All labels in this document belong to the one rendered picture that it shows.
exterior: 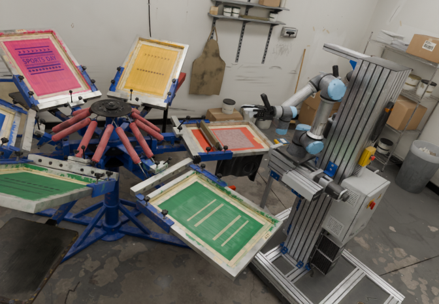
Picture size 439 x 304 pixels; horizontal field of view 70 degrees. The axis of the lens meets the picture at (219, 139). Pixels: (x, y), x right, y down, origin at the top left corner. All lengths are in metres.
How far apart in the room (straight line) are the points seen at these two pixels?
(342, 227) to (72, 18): 3.67
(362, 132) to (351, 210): 0.57
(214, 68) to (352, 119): 2.93
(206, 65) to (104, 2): 1.60
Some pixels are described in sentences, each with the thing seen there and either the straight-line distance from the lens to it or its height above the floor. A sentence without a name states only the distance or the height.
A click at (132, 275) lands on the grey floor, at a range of 2.98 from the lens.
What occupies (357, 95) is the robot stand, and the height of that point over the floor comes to 1.80.
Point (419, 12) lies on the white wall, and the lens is 5.88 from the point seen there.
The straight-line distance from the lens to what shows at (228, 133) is 3.09.
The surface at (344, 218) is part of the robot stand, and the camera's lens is 2.51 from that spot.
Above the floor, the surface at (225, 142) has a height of 0.96.
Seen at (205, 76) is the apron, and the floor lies 0.84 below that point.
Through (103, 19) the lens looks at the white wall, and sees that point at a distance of 4.36.
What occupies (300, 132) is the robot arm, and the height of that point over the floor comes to 1.45.
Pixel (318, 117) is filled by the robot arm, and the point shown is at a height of 1.64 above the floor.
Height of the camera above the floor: 2.42
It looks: 30 degrees down
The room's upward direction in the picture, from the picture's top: 11 degrees clockwise
